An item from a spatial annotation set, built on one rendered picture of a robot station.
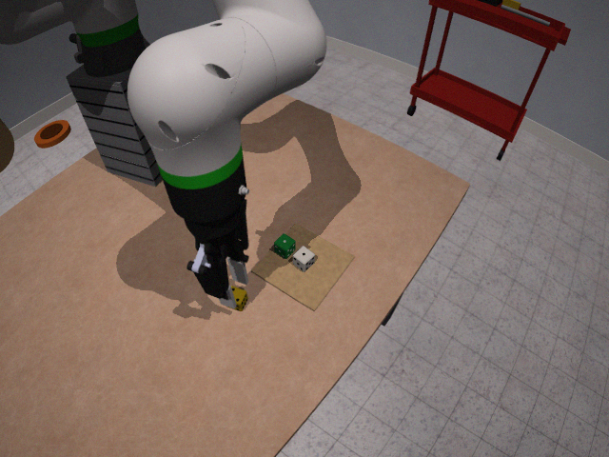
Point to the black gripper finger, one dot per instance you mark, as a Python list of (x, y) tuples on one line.
[(236, 258), (210, 267)]

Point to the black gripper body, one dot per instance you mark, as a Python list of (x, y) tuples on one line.
[(206, 233)]

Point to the yellow die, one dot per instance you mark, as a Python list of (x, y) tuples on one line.
[(241, 298)]

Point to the tan flat mat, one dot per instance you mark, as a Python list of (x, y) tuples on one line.
[(311, 286)]

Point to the green die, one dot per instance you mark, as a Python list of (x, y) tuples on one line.
[(284, 246)]

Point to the grey die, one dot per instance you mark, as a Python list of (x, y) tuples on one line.
[(303, 258)]

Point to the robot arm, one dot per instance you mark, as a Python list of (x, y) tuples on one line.
[(177, 96)]

